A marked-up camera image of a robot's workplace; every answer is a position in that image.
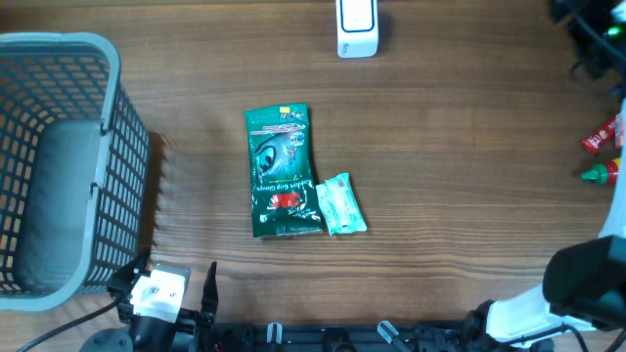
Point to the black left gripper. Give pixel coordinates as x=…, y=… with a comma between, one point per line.
x=121, y=280

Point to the red coffee stick sachet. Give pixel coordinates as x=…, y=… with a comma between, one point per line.
x=601, y=136

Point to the green gloves package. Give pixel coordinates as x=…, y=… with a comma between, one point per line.
x=283, y=196

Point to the orange sauce bottle green cap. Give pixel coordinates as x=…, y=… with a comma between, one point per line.
x=605, y=173

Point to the teal wet wipes pack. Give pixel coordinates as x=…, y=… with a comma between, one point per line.
x=340, y=207

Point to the small red white carton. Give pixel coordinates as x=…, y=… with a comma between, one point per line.
x=620, y=130

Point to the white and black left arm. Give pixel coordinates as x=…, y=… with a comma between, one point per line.
x=121, y=340

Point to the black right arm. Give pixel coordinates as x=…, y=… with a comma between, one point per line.
x=583, y=288

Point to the white barcode scanner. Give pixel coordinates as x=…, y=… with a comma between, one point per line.
x=357, y=28

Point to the grey plastic mesh basket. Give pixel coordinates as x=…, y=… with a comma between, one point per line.
x=74, y=166

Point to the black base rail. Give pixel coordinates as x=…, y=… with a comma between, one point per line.
x=381, y=337

